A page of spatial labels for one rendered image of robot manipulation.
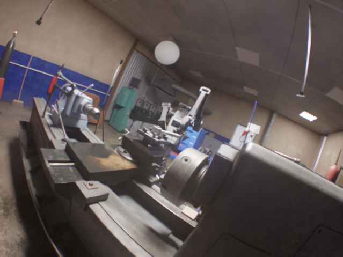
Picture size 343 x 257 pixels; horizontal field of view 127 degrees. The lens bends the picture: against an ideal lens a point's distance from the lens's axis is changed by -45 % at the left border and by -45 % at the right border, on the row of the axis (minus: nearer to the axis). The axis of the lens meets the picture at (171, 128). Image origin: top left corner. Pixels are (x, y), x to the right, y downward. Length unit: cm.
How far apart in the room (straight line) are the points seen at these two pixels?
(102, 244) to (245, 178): 67
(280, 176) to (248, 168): 8
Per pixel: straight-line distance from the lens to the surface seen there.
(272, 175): 38
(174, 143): 196
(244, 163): 37
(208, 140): 750
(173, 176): 57
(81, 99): 130
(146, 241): 66
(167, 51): 460
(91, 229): 83
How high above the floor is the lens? 132
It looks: 6 degrees down
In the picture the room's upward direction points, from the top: 24 degrees clockwise
